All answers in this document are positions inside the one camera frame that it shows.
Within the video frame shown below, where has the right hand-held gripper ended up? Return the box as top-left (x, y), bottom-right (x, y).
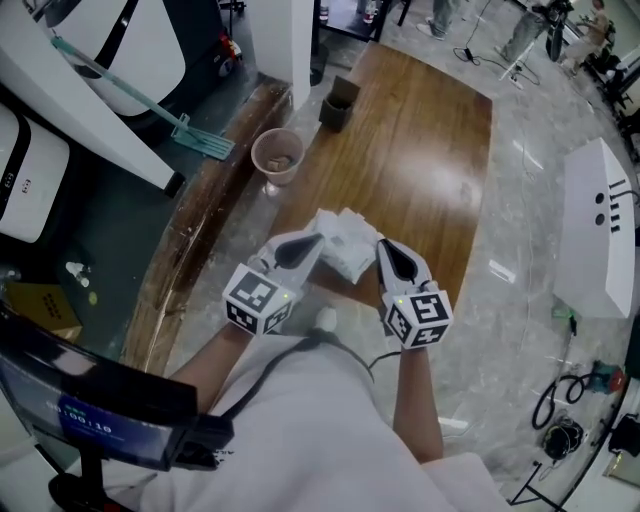
top-left (374, 238), bottom-right (454, 352)

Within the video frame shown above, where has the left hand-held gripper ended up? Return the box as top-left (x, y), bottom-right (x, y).
top-left (222, 230), bottom-right (329, 337)

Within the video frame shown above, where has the white wet wipe pack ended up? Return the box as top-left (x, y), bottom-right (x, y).
top-left (310, 208), bottom-right (385, 285)

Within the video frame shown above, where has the person's right forearm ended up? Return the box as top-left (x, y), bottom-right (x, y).
top-left (391, 347), bottom-right (447, 464)

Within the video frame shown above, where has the person's left forearm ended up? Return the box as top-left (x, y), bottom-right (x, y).
top-left (167, 322), bottom-right (267, 417)

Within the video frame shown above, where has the person's white shoe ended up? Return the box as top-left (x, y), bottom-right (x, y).
top-left (313, 306), bottom-right (339, 332)

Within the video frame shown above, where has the brown open box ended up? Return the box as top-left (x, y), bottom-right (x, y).
top-left (318, 75), bottom-right (362, 134)

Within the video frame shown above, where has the tall white panel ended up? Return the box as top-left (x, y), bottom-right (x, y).
top-left (219, 0), bottom-right (327, 112)

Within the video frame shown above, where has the person's white shirt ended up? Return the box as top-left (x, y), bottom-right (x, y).
top-left (62, 333), bottom-right (514, 512)

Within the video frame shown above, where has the white power strip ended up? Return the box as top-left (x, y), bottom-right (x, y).
top-left (499, 62), bottom-right (526, 92)

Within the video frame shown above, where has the white cabinet with holes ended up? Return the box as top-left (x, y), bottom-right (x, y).
top-left (552, 136), bottom-right (640, 320)

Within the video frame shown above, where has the teal flat mop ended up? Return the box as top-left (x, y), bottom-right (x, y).
top-left (49, 36), bottom-right (237, 162)

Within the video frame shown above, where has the teal power tool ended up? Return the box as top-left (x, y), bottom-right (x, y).
top-left (588, 361), bottom-right (627, 395)

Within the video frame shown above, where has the large white machine housing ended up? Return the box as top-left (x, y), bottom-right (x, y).
top-left (47, 0), bottom-right (189, 118)

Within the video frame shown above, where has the black monitor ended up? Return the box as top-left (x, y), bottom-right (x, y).
top-left (0, 298), bottom-right (236, 512)

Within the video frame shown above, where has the yellow cardboard box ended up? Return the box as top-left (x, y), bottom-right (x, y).
top-left (3, 281), bottom-right (84, 343)

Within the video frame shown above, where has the small white machine housing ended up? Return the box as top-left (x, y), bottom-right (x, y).
top-left (0, 105), bottom-right (71, 245)

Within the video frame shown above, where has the black cable on shirt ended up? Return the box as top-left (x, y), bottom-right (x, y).
top-left (209, 327), bottom-right (402, 419)

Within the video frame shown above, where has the black coiled hose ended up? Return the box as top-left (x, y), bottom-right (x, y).
top-left (531, 373), bottom-right (593, 431)

